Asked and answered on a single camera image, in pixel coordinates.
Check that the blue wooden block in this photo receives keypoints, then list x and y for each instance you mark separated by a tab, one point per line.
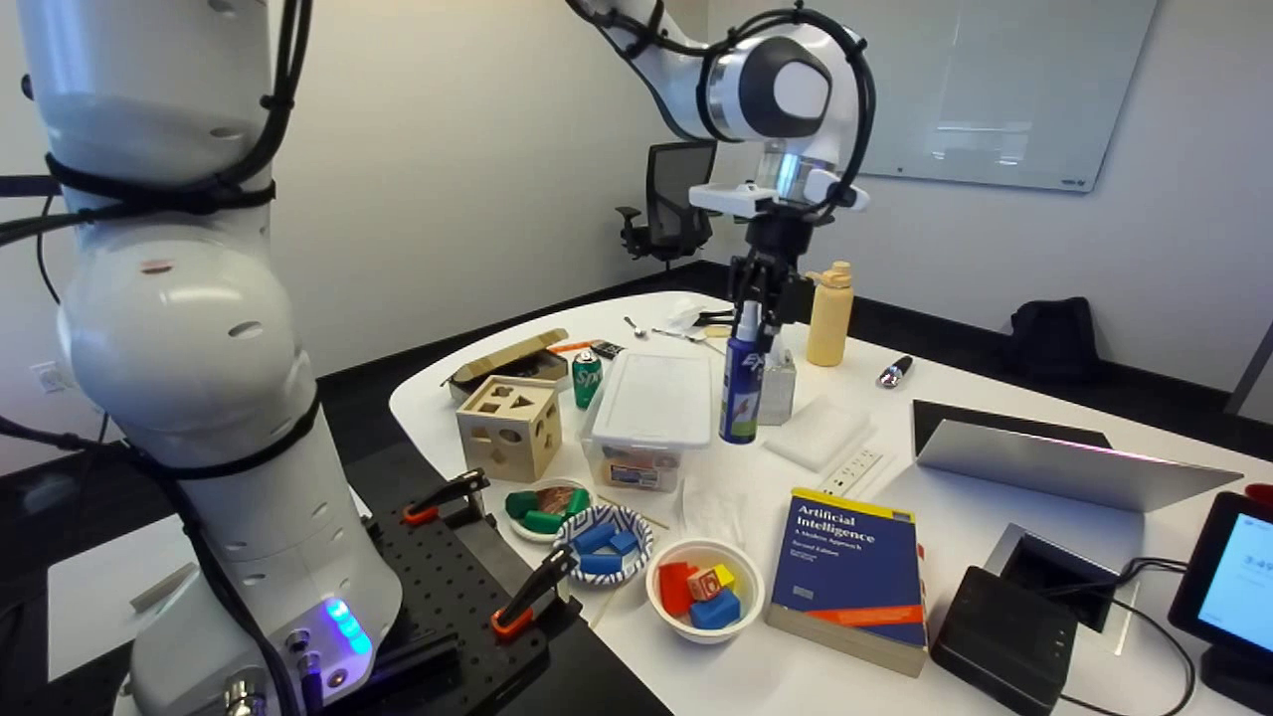
622	541
600	564
590	533

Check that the black docking device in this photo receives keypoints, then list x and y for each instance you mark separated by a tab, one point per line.
1069	574

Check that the blue artificial intelligence textbook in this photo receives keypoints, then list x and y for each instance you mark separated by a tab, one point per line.
849	578

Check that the red wooden block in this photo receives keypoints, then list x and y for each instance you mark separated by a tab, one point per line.
674	588

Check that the yellow wooden block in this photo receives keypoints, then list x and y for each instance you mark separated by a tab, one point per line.
727	578

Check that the white bowl with mixed blocks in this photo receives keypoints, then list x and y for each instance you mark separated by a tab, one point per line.
677	621

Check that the tan plastic bottle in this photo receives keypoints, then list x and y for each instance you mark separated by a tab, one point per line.
828	320

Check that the black office chair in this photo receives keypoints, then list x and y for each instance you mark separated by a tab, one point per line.
674	199

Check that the brown wooden block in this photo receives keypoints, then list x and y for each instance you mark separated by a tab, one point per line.
556	500

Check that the wooden shape sorter cube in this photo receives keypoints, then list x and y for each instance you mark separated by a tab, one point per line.
511	432

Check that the grey open laptop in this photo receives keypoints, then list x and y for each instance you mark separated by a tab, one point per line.
1061	468

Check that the white lidded plastic container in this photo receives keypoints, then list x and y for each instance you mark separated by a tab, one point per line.
653	399

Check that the white power strip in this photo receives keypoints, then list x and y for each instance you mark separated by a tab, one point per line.
858	470

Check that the blue letter block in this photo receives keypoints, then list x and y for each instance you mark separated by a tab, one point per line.
718	611

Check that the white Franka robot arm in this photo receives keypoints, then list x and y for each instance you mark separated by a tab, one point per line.
185	358

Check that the flat wooden box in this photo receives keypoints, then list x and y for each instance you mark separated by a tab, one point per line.
503	358

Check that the black orange bar clamp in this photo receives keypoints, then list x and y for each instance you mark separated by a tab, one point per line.
536	589
447	500

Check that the beige letter block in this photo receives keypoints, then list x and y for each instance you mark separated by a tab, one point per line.
702	578

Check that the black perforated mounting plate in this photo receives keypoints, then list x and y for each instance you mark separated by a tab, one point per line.
451	598

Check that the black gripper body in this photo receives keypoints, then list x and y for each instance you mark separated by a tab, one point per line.
776	239

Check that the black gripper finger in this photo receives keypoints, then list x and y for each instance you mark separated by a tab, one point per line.
736	297
796	297

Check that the black tablet with lit screen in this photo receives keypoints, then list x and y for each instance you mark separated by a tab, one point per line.
1235	589

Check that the black marker pen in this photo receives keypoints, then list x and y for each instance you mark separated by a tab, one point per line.
897	373

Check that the green bowl with blocks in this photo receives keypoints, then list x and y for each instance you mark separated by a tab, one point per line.
523	527

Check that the small clear plastic bottle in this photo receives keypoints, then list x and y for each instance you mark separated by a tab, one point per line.
776	387

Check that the green wooden cylinder block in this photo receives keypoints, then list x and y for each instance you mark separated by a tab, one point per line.
577	493
548	519
528	501

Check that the blue marker bottle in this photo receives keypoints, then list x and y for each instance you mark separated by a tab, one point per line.
740	385

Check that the wall mounted whiteboard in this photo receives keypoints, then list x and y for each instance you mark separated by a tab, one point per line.
1007	92

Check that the blue patterned paper plate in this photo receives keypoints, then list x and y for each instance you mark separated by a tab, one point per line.
636	564

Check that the black rectangular device box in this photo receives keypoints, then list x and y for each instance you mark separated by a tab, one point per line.
1000	638

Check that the black bag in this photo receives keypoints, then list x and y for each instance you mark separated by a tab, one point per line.
1056	342

